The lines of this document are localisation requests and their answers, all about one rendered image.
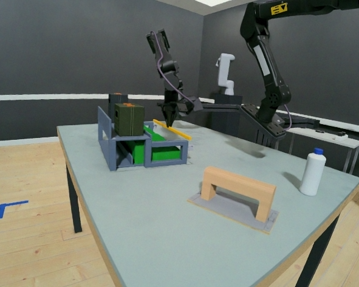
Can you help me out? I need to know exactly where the white bottle with blue cap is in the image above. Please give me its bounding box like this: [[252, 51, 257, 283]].
[[299, 148, 326, 196]]

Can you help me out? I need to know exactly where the sanding float with tan handle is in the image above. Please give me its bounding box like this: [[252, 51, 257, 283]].
[[187, 166, 280, 235]]

